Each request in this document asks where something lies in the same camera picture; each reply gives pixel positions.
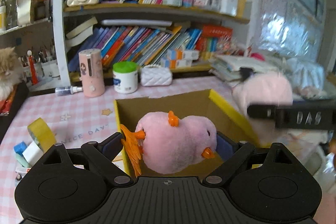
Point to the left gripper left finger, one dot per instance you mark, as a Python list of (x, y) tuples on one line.
[(100, 157)]

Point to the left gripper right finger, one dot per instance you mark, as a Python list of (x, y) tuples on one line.
[(234, 156)]

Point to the yellow tape roll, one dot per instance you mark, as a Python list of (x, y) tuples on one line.
[(41, 134)]

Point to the white charger plug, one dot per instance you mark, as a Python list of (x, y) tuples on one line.
[(32, 153)]

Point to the pink chick plush toy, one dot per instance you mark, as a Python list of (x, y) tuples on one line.
[(168, 144)]

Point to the mint green device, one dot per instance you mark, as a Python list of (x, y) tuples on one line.
[(22, 161)]

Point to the white red small box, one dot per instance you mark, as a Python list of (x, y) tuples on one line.
[(21, 172)]

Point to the pink checkered tablecloth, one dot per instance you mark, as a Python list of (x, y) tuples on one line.
[(76, 119)]

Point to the yellow cardboard box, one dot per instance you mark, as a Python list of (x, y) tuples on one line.
[(208, 103)]

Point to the small spray bottle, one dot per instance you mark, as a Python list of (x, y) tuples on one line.
[(69, 90)]

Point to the white jar green lid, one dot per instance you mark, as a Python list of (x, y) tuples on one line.
[(125, 77)]

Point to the pink cylindrical humidifier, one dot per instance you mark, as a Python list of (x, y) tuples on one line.
[(91, 73)]

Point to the stack of papers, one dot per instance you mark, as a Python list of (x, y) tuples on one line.
[(230, 68)]

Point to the white quilted purse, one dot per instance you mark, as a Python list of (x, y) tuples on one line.
[(154, 75)]

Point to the black Yamaha keyboard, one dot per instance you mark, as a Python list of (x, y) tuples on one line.
[(21, 94)]

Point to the white pen holder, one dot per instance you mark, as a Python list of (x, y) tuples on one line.
[(48, 69)]

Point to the red foil papers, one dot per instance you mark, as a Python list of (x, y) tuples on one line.
[(5, 105)]

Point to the row of colourful books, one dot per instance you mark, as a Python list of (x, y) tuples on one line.
[(172, 47)]

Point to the orange white cat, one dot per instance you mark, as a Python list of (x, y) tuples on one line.
[(11, 71)]

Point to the white bookshelf frame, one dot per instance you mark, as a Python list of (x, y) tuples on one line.
[(147, 11)]

